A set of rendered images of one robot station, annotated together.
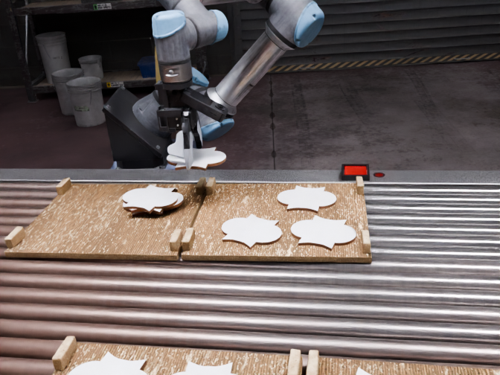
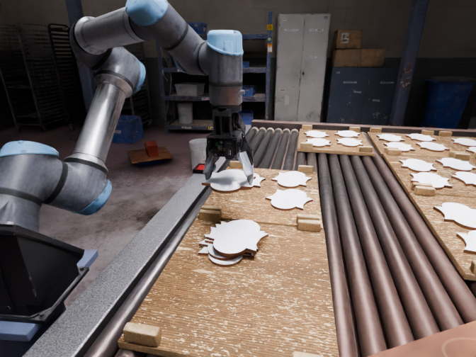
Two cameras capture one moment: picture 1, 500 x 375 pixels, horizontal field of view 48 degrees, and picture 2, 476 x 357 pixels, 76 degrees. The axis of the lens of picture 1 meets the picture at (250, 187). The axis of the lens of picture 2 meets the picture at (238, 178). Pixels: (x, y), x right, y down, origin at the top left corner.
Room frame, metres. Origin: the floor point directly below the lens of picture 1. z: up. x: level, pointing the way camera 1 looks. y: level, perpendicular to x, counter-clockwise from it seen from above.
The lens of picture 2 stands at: (1.25, 0.87, 1.37)
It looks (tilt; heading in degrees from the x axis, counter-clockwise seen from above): 23 degrees down; 272
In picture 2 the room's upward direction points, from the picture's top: straight up
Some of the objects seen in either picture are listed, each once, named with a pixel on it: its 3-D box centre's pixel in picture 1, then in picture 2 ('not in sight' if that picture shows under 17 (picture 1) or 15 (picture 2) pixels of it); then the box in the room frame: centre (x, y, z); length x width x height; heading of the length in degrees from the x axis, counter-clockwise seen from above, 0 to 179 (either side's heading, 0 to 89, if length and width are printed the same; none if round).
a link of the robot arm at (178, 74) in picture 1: (175, 71); (227, 95); (1.29, 0.15, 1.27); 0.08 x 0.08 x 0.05
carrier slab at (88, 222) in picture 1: (115, 217); (245, 275); (1.25, 0.34, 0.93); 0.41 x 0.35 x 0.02; 80
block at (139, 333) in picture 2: (63, 186); (142, 333); (1.41, 0.51, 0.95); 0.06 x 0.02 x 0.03; 170
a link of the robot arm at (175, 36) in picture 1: (172, 37); (224, 58); (1.30, 0.15, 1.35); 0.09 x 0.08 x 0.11; 135
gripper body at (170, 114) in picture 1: (177, 105); (225, 131); (1.29, 0.16, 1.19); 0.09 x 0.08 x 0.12; 80
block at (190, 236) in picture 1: (188, 239); (307, 219); (1.08, 0.15, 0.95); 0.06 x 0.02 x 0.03; 171
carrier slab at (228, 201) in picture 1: (280, 218); (265, 192); (1.18, -0.07, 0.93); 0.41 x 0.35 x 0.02; 81
